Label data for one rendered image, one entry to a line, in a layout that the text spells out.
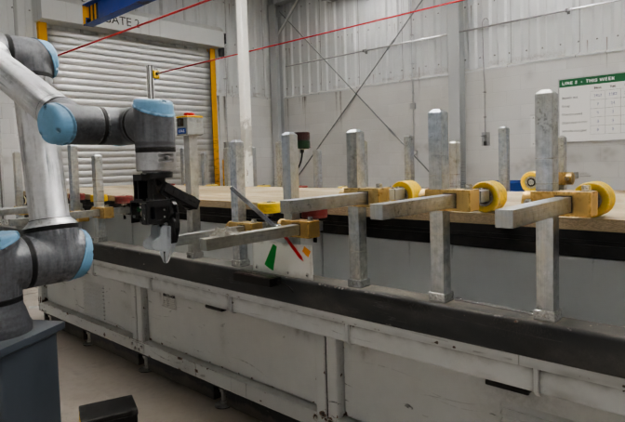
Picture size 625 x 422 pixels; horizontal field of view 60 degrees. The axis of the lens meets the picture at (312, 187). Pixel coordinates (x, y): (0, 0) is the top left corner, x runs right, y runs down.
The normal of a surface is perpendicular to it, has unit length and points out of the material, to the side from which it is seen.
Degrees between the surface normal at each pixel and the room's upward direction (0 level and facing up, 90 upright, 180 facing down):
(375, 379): 91
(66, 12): 90
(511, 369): 90
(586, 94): 90
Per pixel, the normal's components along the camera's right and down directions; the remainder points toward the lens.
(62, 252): 0.72, -0.19
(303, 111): -0.69, 0.06
